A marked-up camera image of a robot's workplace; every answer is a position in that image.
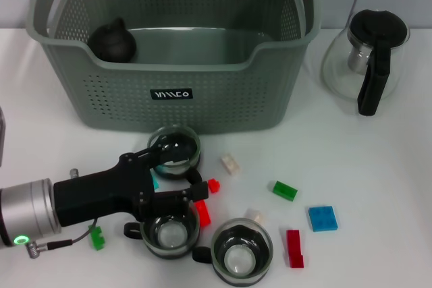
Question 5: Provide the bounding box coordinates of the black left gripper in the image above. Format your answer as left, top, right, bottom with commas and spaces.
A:
53, 142, 209, 229

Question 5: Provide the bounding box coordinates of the glass teacup with black handle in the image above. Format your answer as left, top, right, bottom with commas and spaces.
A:
148, 125, 203, 184
123, 200, 200, 259
192, 217, 274, 284

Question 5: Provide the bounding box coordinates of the bright red toy brick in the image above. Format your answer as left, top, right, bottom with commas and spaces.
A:
194, 200, 212, 227

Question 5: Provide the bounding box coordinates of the green stepped toy brick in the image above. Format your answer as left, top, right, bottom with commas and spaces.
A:
88, 225, 106, 251

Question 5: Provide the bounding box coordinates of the grey perforated storage basket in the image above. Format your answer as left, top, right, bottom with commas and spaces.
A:
26, 0, 321, 134

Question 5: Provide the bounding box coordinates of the white toy brick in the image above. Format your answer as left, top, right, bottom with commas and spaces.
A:
244, 208, 266, 227
221, 154, 242, 176

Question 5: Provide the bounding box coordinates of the green rectangular toy brick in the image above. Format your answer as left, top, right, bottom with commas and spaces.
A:
272, 180, 298, 202

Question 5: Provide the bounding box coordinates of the dark red long toy brick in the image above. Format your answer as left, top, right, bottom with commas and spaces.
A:
286, 229, 304, 268

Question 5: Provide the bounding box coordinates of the blue square toy brick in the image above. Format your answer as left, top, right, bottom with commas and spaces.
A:
308, 205, 340, 233

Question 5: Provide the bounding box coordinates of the black round ceramic teapot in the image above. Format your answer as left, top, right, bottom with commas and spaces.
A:
87, 17, 138, 63

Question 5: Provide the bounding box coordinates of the glass teapot with black handle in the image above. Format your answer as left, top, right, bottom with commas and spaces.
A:
320, 9, 411, 116

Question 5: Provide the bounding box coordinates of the left arm cable with connector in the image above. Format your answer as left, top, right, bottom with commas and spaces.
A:
26, 219, 99, 259

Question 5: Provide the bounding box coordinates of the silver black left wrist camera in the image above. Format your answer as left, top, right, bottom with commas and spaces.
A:
0, 107, 6, 167

